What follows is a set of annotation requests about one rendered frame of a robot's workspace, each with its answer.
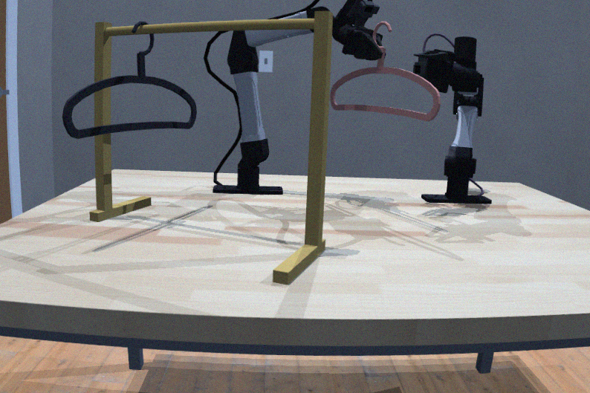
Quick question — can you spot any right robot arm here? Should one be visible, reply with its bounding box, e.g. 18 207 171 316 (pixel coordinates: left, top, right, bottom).
213 0 380 195

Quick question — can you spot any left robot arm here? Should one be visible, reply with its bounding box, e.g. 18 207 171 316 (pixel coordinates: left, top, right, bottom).
421 36 492 204

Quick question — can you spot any black clothes hanger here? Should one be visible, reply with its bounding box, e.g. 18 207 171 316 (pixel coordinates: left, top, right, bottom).
62 34 197 139

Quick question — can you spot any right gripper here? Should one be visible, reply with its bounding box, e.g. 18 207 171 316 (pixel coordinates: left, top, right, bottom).
341 2 383 60

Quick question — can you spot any olive-yellow wooden hanger rack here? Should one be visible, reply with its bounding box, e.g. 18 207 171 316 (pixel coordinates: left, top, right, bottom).
89 11 333 285

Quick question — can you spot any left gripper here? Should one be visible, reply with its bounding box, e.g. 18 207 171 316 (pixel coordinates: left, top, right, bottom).
414 49 465 93

